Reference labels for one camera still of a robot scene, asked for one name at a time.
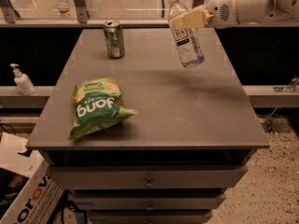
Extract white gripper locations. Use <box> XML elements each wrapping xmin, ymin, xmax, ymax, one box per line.
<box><xmin>170</xmin><ymin>0</ymin><xmax>238</xmax><ymax>30</ymax></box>

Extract clear blue-label plastic bottle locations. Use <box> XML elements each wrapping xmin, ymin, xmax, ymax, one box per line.
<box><xmin>168</xmin><ymin>0</ymin><xmax>205</xmax><ymax>68</ymax></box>

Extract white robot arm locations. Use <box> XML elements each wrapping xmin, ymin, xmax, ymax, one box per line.
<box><xmin>170</xmin><ymin>0</ymin><xmax>299</xmax><ymax>30</ymax></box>

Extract white pump dispenser bottle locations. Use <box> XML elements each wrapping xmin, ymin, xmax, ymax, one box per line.
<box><xmin>10</xmin><ymin>63</ymin><xmax>36</xmax><ymax>95</ymax></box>

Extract green soda can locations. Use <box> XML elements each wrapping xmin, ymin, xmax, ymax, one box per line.
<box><xmin>104</xmin><ymin>20</ymin><xmax>124</xmax><ymax>59</ymax></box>

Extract gray drawer cabinet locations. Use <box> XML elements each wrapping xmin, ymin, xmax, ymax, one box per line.
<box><xmin>29</xmin><ymin>29</ymin><xmax>268</xmax><ymax>224</ymax></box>

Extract green chip bag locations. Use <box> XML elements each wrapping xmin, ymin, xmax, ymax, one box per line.
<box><xmin>68</xmin><ymin>77</ymin><xmax>137</xmax><ymax>140</ymax></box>

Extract white cardboard box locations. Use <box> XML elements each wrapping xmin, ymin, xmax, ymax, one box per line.
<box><xmin>0</xmin><ymin>133</ymin><xmax>64</xmax><ymax>224</ymax></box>

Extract metal bracket on ledge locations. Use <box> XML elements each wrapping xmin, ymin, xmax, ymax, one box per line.
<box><xmin>274</xmin><ymin>76</ymin><xmax>299</xmax><ymax>92</ymax></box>

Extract metal railing frame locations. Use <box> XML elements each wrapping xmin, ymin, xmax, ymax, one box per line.
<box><xmin>0</xmin><ymin>0</ymin><xmax>299</xmax><ymax>29</ymax></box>

